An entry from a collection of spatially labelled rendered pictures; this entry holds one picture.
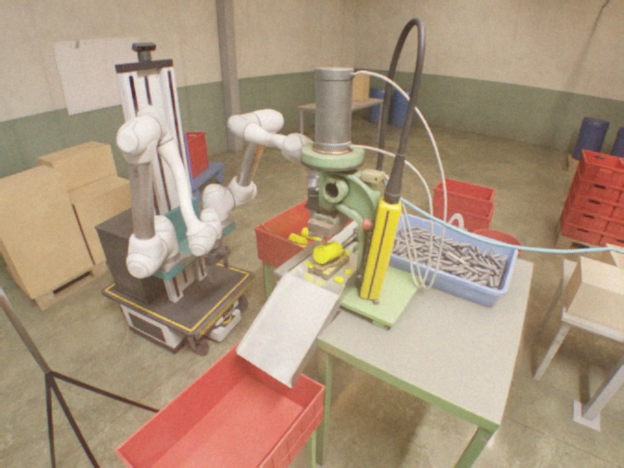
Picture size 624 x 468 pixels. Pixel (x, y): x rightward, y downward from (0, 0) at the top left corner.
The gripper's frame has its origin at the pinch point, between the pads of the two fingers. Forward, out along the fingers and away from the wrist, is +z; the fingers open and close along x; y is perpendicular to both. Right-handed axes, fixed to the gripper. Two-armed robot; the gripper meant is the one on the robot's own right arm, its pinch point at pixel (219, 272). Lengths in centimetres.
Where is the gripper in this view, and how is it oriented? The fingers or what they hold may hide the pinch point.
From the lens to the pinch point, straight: 194.3
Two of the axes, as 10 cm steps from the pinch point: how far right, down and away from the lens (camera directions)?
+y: -9.1, -2.1, 3.6
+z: 0.0, 8.7, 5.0
